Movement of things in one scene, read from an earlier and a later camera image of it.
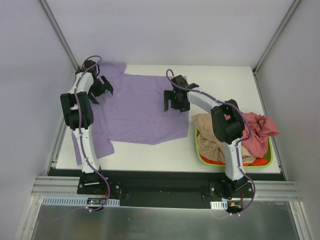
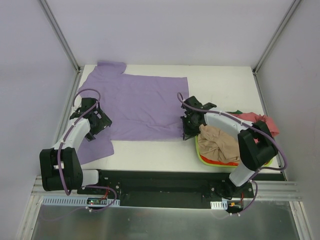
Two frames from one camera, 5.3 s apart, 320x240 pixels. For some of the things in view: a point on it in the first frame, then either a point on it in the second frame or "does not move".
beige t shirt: [208, 146] does not move
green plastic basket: [268, 153] does not move
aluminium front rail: [69, 186] does not move
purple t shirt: [134, 111] does not move
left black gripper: [100, 88] → [100, 121]
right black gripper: [173, 99] → [188, 125]
